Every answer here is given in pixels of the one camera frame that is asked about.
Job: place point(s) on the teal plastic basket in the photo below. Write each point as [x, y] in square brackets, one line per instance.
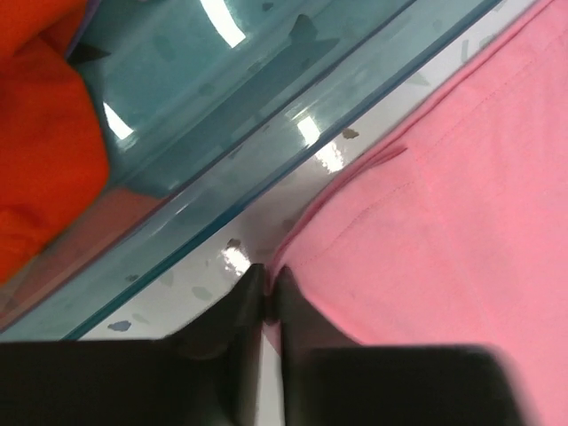
[222, 119]

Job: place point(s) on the pink t-shirt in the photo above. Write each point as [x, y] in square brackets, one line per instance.
[453, 228]

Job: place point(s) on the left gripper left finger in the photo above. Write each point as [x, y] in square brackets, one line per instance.
[221, 351]

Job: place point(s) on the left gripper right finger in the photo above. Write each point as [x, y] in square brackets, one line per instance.
[310, 353]

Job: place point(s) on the orange t-shirt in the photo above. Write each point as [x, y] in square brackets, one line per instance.
[53, 159]

